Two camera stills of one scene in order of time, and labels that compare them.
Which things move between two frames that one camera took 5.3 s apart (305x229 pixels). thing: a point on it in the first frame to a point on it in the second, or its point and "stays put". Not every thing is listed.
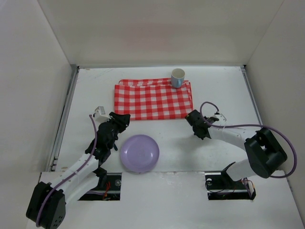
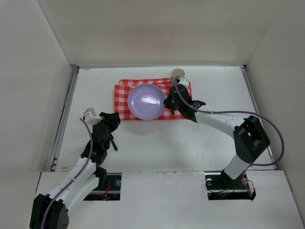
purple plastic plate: (139, 153) to (146, 101)
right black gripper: (195, 122) to (175, 96)
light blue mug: (177, 78) stays put
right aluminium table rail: (250, 88) stays put
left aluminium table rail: (53, 160) stays put
